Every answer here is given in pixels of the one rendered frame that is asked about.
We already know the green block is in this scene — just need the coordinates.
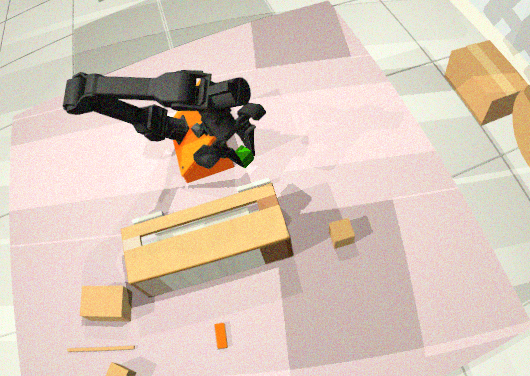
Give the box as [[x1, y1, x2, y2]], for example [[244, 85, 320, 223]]
[[235, 145, 254, 168]]

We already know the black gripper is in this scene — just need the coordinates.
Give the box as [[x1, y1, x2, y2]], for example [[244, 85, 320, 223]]
[[193, 102, 266, 169]]

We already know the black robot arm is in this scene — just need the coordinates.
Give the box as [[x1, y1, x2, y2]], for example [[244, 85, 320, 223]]
[[62, 70, 251, 146]]

